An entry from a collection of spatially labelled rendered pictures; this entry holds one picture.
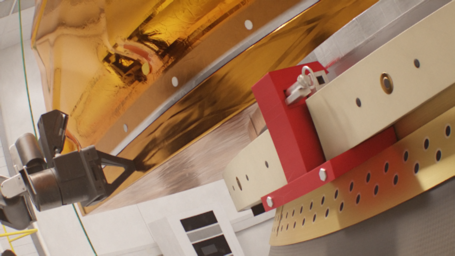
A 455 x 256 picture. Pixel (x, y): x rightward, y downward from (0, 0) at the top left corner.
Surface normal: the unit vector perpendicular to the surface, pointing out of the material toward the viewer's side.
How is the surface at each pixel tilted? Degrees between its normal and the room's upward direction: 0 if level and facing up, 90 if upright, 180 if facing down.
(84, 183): 113
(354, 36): 90
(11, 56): 90
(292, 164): 90
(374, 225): 62
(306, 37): 90
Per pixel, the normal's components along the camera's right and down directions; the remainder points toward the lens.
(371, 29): -0.83, 0.26
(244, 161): -0.91, 0.33
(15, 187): 0.11, -0.68
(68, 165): 0.48, -0.31
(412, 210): -0.91, -0.20
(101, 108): -0.40, 0.76
